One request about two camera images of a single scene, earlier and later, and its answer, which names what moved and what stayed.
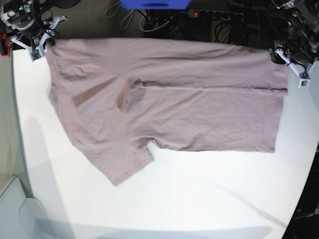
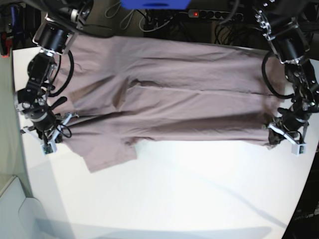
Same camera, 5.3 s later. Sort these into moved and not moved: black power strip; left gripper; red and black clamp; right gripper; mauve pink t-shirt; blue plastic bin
Moved: mauve pink t-shirt; left gripper; right gripper
Not moved: blue plastic bin; black power strip; red and black clamp
